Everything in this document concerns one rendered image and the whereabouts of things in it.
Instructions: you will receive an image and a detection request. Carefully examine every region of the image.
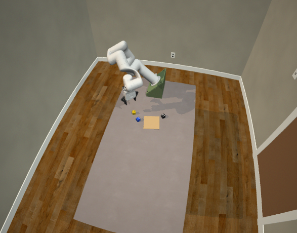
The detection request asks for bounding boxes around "tan mat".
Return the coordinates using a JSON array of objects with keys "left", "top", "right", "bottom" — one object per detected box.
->
[{"left": 143, "top": 116, "right": 159, "bottom": 129}]

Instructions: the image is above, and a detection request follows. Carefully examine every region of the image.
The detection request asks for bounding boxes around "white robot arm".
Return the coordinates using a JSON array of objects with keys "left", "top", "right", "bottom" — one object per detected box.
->
[{"left": 107, "top": 41, "right": 160, "bottom": 92}]

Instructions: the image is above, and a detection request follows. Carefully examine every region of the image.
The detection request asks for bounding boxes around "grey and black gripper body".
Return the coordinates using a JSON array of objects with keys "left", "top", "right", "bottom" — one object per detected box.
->
[{"left": 123, "top": 90, "right": 136, "bottom": 101}]

